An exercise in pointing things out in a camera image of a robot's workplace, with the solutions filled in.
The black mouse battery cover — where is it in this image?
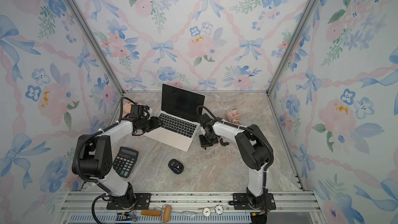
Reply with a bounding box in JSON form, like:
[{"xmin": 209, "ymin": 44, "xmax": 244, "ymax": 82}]
[{"xmin": 219, "ymin": 138, "xmax": 230, "ymax": 146}]

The silver laptop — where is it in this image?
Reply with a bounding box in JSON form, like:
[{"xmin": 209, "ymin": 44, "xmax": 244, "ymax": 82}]
[{"xmin": 145, "ymin": 84, "xmax": 206, "ymax": 152}]

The black wireless mouse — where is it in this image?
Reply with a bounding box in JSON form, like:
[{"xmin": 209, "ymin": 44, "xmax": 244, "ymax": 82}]
[{"xmin": 168, "ymin": 159, "xmax": 184, "ymax": 175}]

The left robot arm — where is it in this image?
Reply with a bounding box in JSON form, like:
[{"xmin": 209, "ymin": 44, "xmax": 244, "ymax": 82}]
[{"xmin": 72, "ymin": 104, "xmax": 163, "ymax": 209}]

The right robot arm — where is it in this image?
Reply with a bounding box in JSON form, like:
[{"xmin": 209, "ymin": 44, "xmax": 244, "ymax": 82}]
[{"xmin": 199, "ymin": 114, "xmax": 274, "ymax": 210}]

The pink plush doll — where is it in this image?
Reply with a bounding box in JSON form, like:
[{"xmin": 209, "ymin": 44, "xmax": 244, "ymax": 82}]
[{"xmin": 122, "ymin": 103, "xmax": 134, "ymax": 118}]

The pink small toy appliance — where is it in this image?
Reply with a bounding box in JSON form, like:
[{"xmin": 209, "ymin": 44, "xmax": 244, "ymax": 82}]
[{"xmin": 226, "ymin": 108, "xmax": 241, "ymax": 124}]

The black calculator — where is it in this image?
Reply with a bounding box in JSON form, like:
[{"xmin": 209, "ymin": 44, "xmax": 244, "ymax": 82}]
[{"xmin": 113, "ymin": 147, "xmax": 139, "ymax": 178}]

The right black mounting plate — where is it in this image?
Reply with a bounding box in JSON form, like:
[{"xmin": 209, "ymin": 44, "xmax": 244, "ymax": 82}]
[{"xmin": 229, "ymin": 192, "xmax": 276, "ymax": 211}]

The black mounting plate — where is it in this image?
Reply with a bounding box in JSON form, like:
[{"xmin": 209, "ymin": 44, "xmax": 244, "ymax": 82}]
[
  {"xmin": 229, "ymin": 192, "xmax": 276, "ymax": 211},
  {"xmin": 106, "ymin": 193, "xmax": 152, "ymax": 210}
]

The white round knob right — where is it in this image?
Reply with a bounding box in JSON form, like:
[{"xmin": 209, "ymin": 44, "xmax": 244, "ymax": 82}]
[{"xmin": 215, "ymin": 205, "xmax": 224, "ymax": 215}]

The white round knob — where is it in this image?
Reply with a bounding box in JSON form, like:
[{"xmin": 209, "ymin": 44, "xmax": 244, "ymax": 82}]
[
  {"xmin": 203, "ymin": 207, "xmax": 211, "ymax": 217},
  {"xmin": 215, "ymin": 205, "xmax": 224, "ymax": 215}
]

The white round knob left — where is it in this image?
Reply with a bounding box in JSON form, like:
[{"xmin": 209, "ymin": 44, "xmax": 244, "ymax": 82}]
[{"xmin": 203, "ymin": 207, "xmax": 211, "ymax": 217}]

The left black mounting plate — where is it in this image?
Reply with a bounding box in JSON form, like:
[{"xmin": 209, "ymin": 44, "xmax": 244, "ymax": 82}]
[{"xmin": 106, "ymin": 193, "xmax": 152, "ymax": 210}]

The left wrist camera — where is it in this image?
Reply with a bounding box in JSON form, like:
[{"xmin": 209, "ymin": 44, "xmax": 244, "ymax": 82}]
[{"xmin": 129, "ymin": 105, "xmax": 145, "ymax": 119}]

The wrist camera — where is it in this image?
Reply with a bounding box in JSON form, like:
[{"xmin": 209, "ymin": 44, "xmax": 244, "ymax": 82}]
[
  {"xmin": 199, "ymin": 114, "xmax": 212, "ymax": 129},
  {"xmin": 129, "ymin": 105, "xmax": 145, "ymax": 119}
]

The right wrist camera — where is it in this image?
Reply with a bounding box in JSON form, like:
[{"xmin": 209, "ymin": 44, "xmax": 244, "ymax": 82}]
[{"xmin": 199, "ymin": 114, "xmax": 212, "ymax": 129}]

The wooden handle roller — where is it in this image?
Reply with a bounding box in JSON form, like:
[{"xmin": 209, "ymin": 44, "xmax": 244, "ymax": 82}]
[{"xmin": 141, "ymin": 205, "xmax": 172, "ymax": 224}]

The aluminium front rail frame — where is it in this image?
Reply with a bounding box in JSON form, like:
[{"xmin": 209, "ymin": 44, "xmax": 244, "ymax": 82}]
[{"xmin": 55, "ymin": 191, "xmax": 326, "ymax": 224}]

